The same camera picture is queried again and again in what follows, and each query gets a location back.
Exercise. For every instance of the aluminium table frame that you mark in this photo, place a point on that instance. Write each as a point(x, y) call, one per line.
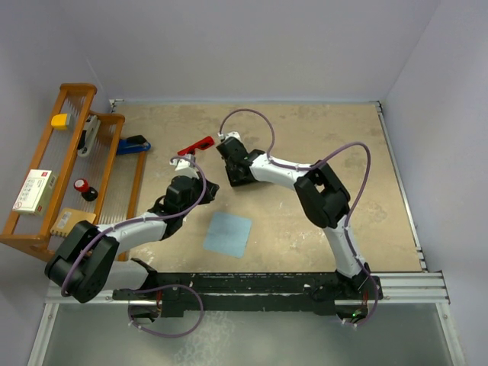
point(402, 274)

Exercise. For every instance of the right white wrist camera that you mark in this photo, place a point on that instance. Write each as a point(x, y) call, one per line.
point(225, 136)

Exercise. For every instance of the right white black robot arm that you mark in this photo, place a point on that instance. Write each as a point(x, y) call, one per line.
point(323, 198)

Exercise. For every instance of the red black stamp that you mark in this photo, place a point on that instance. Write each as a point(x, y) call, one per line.
point(87, 192)

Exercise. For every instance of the blue cleaning cloth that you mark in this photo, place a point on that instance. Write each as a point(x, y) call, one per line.
point(228, 234)

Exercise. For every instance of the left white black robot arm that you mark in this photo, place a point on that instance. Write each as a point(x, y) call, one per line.
point(85, 263)

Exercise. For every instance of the black sunglasses case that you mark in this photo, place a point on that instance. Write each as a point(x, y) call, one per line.
point(237, 174)

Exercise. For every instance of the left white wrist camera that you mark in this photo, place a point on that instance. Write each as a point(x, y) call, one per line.
point(184, 166)

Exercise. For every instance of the yellow grey block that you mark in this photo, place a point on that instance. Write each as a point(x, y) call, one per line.
point(63, 121)

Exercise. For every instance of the white red paper box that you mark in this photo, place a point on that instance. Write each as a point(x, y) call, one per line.
point(36, 192)

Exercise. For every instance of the blue black stapler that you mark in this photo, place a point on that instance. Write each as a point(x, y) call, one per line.
point(133, 144)

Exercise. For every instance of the wooden tiered rack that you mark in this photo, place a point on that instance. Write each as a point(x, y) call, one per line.
point(117, 178)

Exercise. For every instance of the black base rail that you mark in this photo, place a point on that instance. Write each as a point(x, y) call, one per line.
point(322, 293)

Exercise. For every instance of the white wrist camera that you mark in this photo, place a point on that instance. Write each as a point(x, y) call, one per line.
point(184, 166)
point(225, 136)

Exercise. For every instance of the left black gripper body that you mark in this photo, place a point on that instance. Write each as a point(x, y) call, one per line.
point(197, 191)

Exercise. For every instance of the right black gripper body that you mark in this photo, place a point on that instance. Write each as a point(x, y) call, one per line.
point(234, 174)

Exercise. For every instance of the red sunglasses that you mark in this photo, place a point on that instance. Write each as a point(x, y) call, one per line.
point(201, 145)

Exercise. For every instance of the white black stapler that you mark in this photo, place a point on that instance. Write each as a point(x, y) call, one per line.
point(87, 138)

